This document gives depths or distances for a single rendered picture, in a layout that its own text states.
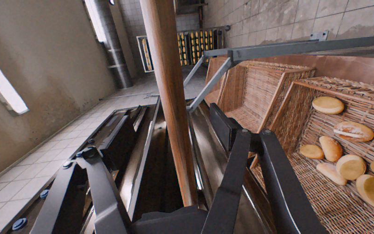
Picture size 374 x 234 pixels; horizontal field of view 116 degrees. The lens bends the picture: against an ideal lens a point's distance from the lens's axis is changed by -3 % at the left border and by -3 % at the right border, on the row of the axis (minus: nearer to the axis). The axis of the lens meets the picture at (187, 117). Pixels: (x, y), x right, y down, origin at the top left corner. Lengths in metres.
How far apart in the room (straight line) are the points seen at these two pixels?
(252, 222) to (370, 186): 0.39
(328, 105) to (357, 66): 0.14
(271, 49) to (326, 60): 0.22
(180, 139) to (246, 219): 0.55
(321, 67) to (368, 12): 0.69
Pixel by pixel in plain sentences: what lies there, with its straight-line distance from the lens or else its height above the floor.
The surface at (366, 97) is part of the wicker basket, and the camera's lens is 0.54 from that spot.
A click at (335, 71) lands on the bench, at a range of 0.75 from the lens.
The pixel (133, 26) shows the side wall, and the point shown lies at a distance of 5.35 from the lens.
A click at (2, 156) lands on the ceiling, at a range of 1.71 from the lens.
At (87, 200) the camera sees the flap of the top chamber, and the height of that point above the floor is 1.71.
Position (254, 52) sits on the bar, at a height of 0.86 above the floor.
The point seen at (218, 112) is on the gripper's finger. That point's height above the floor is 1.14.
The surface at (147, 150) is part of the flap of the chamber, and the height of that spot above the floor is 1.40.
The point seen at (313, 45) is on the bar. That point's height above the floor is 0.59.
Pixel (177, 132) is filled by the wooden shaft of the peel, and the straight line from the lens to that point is 0.16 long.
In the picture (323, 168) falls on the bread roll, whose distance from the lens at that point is 0.77.
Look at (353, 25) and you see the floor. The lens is 1.44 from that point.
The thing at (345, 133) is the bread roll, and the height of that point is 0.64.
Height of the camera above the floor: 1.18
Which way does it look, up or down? 3 degrees down
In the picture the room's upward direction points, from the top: 99 degrees counter-clockwise
